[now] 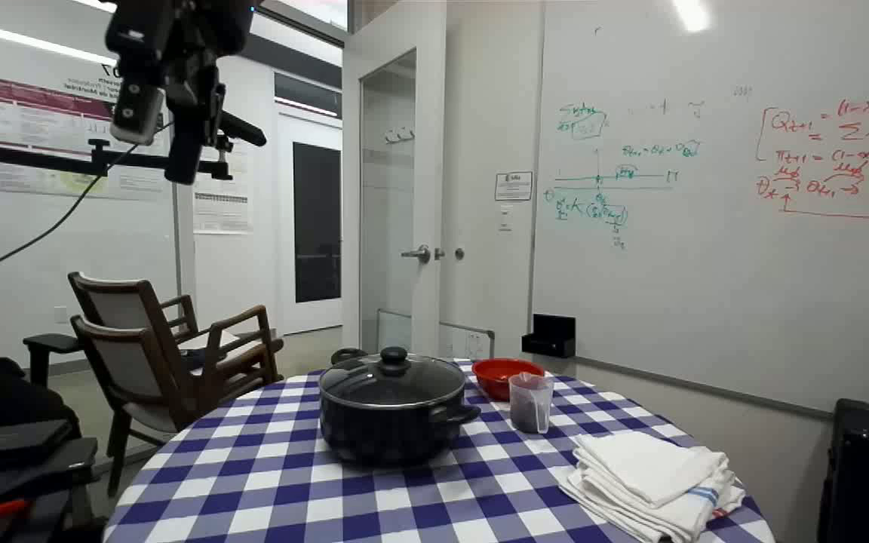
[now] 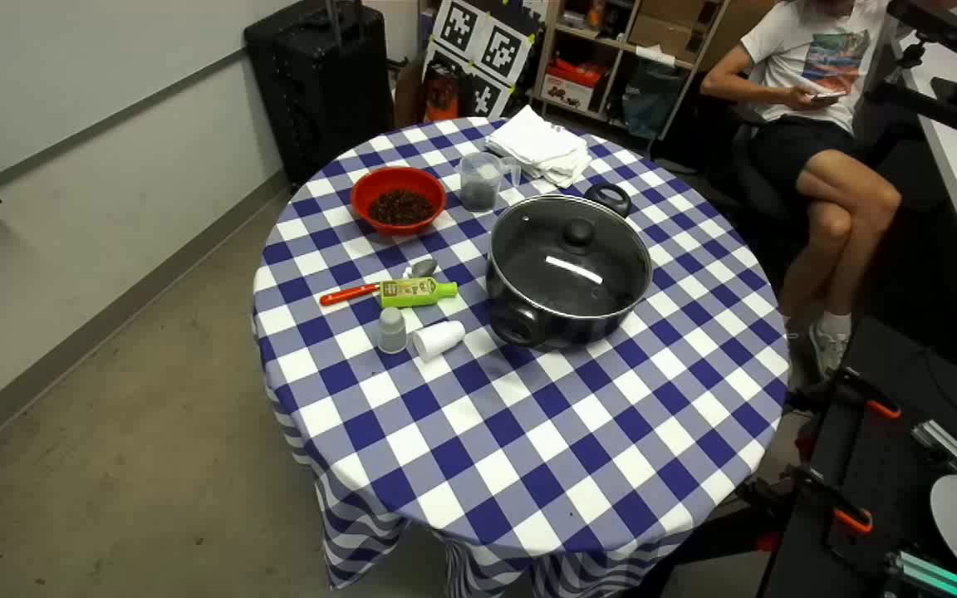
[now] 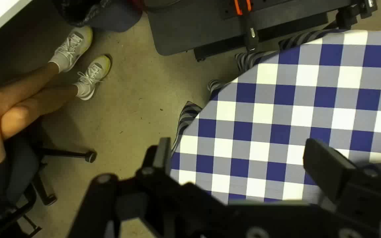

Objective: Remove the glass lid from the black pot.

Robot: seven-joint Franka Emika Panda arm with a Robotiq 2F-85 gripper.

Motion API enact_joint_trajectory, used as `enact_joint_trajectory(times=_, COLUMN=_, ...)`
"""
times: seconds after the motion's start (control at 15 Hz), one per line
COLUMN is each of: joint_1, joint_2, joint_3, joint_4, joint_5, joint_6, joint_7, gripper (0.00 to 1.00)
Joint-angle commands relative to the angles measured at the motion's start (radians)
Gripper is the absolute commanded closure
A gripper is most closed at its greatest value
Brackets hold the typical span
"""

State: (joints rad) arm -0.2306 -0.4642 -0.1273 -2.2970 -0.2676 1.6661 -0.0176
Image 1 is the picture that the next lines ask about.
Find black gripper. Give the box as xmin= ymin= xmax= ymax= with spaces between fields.
xmin=104 ymin=0 xmax=263 ymax=186

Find glass lid with black knob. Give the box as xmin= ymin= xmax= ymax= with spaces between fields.
xmin=321 ymin=344 xmax=471 ymax=409

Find black cooking pot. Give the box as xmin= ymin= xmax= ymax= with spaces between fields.
xmin=316 ymin=347 xmax=482 ymax=472

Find black boom rod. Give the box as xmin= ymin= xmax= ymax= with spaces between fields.
xmin=0 ymin=136 xmax=234 ymax=185

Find dark window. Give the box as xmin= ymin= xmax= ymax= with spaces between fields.
xmin=289 ymin=140 xmax=345 ymax=307

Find wooden chair with grey cushion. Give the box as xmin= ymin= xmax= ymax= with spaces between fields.
xmin=63 ymin=268 xmax=286 ymax=388
xmin=66 ymin=304 xmax=286 ymax=498

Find black office chair armrest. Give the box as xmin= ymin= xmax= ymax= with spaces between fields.
xmin=22 ymin=328 xmax=86 ymax=391

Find black laptop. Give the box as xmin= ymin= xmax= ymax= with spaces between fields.
xmin=0 ymin=413 xmax=104 ymax=508

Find blue white checkered tablecloth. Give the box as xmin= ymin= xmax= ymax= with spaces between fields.
xmin=99 ymin=358 xmax=778 ymax=543

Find red bowl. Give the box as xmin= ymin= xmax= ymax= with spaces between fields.
xmin=471 ymin=355 xmax=550 ymax=405

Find small black box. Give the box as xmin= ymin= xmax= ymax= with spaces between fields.
xmin=520 ymin=311 xmax=582 ymax=361

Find clear plastic cup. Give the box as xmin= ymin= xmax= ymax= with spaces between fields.
xmin=506 ymin=368 xmax=555 ymax=439

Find white whiteboard with writing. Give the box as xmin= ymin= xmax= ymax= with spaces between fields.
xmin=530 ymin=0 xmax=869 ymax=418

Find white folded towels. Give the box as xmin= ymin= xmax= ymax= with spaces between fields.
xmin=555 ymin=428 xmax=750 ymax=543

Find black mount handle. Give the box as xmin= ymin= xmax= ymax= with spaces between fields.
xmin=213 ymin=105 xmax=270 ymax=152

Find wall poster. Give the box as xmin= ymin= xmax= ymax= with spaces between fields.
xmin=0 ymin=68 xmax=173 ymax=202

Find thin black cable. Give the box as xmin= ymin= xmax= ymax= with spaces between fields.
xmin=0 ymin=124 xmax=173 ymax=289

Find silver door handle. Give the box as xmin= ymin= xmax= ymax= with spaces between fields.
xmin=398 ymin=241 xmax=469 ymax=268

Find small white wall sign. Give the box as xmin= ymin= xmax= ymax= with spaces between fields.
xmin=492 ymin=170 xmax=537 ymax=206

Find red handled tool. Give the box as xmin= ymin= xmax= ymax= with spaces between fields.
xmin=0 ymin=492 xmax=33 ymax=526

